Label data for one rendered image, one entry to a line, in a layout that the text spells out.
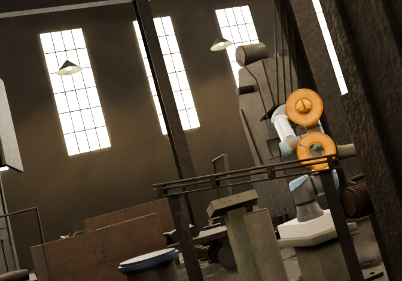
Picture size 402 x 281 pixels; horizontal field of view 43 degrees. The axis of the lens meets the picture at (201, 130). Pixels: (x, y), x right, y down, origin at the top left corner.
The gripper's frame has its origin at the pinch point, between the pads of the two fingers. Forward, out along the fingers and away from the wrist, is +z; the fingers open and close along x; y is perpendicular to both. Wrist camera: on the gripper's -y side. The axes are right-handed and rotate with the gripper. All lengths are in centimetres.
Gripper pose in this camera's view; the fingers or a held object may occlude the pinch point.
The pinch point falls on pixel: (302, 102)
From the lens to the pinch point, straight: 222.4
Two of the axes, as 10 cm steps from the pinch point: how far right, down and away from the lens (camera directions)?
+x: 9.3, -2.8, -2.5
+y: -1.8, -9.1, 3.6
